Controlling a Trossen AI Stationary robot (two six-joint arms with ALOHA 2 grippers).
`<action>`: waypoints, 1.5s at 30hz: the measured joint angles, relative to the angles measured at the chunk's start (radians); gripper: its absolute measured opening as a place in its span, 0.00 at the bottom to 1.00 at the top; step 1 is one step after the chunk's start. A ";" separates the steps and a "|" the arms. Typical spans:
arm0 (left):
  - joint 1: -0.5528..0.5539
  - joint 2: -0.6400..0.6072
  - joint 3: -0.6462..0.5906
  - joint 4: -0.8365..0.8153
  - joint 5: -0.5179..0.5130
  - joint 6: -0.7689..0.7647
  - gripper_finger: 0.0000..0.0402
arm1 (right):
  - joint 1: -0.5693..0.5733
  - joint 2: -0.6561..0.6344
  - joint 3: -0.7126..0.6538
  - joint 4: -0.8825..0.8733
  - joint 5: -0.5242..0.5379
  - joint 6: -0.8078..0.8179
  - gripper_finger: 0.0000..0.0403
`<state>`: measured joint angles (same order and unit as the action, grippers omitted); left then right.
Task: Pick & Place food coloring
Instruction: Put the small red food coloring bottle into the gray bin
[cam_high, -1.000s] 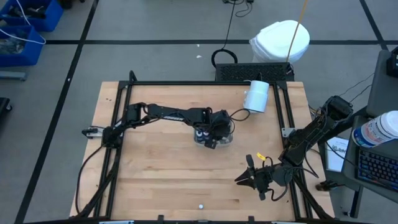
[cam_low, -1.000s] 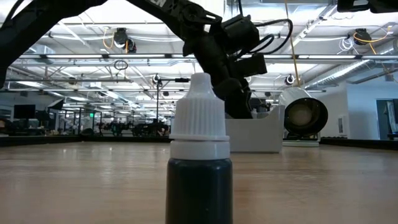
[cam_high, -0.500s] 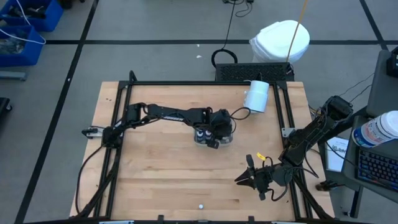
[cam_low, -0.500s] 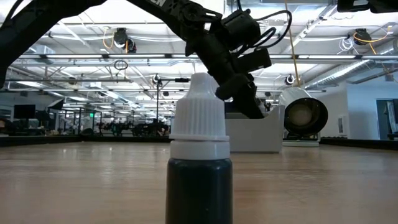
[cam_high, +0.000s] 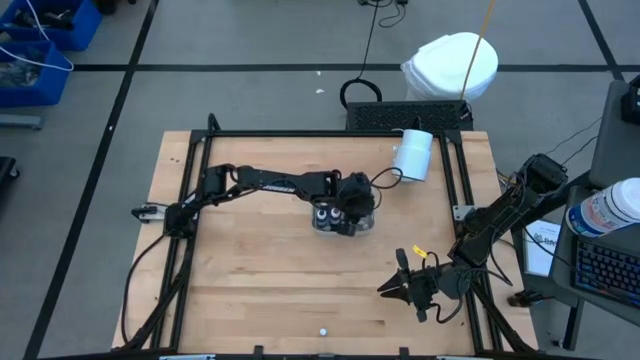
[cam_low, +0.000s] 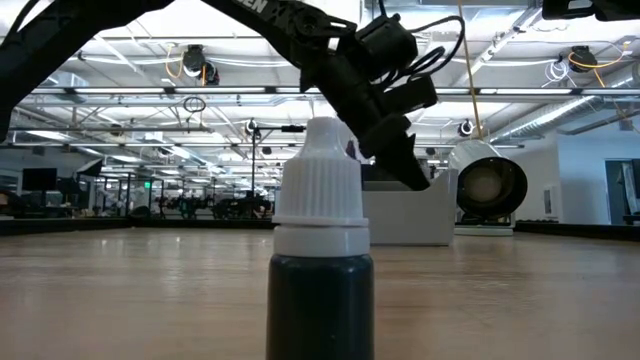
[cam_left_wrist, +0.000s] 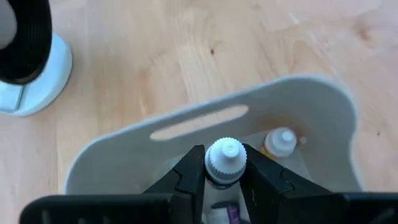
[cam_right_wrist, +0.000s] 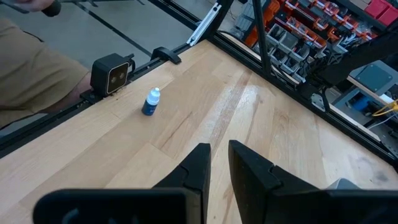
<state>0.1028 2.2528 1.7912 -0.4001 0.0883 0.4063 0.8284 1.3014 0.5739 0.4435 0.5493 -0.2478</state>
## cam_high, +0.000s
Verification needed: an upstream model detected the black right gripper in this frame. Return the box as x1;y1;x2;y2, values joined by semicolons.
376;247;442;324

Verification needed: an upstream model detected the clear plastic tray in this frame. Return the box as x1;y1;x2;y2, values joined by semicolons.
310;198;377;238

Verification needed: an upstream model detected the black perforated computer case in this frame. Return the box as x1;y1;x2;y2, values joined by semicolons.
344;99;475;134

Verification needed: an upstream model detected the white paper sheet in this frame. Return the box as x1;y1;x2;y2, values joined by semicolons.
523;219;561;278

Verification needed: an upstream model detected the white lined trash bin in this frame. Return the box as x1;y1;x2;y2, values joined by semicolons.
400;31;500;104

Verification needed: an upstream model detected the grey computer cart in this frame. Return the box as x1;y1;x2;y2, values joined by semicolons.
519;172;640;351

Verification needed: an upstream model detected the black keyboard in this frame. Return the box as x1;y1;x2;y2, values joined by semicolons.
573;238;640;309

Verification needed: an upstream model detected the white wipes canister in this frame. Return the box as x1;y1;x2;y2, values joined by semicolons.
566;177;640;239

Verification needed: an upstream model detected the grey side table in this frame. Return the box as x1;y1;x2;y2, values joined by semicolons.
588;79;640;190

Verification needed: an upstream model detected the black device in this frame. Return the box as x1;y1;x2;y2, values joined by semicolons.
621;74;640;125

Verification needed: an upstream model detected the blue storage bin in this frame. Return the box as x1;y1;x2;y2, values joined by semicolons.
0;40;71;109
0;0;104;53

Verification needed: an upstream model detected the grey metal bar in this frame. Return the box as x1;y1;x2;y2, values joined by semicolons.
0;113;44;131

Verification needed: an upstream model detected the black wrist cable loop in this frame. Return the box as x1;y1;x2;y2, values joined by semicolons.
369;166;404;191

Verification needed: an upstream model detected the black metal table frame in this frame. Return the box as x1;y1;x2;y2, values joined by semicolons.
117;112;539;357

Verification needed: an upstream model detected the black looped floor cable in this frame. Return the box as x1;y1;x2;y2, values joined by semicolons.
339;0;384;110

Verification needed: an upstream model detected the yellow hanging cable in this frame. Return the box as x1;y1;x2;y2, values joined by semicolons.
459;0;498;101

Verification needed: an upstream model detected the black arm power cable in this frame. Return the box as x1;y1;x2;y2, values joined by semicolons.
121;232;171;346

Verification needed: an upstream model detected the white cable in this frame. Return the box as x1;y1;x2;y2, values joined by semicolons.
0;0;75;73

